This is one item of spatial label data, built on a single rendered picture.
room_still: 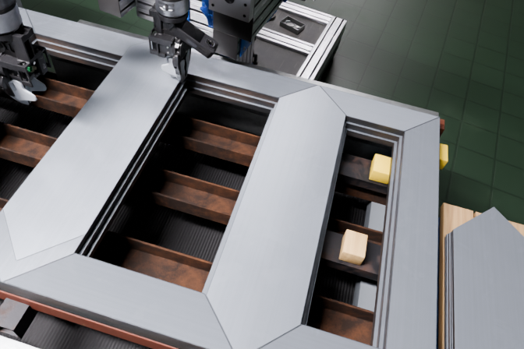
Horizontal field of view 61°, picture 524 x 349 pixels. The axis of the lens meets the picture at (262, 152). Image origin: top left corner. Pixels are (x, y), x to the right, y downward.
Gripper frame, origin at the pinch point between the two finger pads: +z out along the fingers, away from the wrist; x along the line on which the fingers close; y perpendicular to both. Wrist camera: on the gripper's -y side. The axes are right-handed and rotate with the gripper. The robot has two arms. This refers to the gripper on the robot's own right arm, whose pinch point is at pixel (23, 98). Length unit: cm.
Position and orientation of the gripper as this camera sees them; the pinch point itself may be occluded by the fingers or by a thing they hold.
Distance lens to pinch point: 114.7
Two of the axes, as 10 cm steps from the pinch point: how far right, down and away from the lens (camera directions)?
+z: -1.0, 6.4, 7.6
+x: 2.6, -7.2, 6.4
